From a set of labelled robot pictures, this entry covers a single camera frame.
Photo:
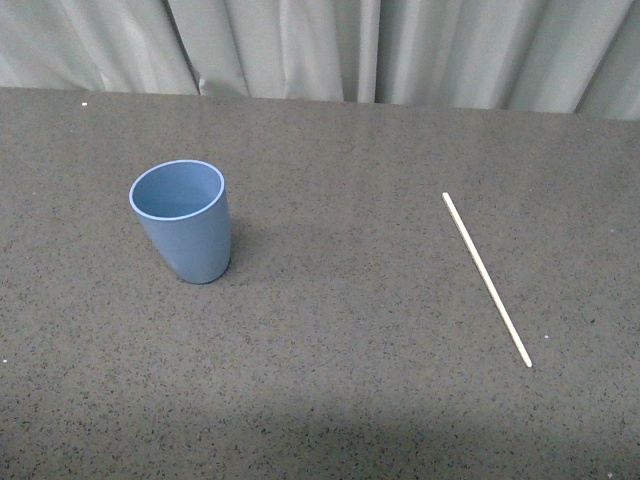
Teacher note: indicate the light wooden chopstick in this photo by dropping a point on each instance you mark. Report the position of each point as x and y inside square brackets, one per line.
[486, 278]

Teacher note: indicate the blue plastic cup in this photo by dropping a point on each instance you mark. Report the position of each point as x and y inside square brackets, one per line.
[182, 206]

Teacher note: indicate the grey-green curtain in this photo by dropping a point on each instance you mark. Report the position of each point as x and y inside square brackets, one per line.
[552, 56]

